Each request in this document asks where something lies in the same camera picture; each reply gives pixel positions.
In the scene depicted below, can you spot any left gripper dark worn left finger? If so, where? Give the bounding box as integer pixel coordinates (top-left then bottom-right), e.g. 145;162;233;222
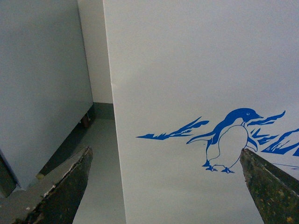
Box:
0;147;93;224

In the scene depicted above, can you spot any white chest freezer blue trim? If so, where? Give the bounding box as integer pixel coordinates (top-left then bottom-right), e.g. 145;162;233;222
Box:
103;0;299;224

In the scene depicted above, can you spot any grey cabinet with legs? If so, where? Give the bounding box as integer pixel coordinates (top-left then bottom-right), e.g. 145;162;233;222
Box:
0;0;93;190

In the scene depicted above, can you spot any left gripper dark worn right finger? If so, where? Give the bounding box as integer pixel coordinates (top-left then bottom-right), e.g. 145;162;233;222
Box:
240;148;299;224

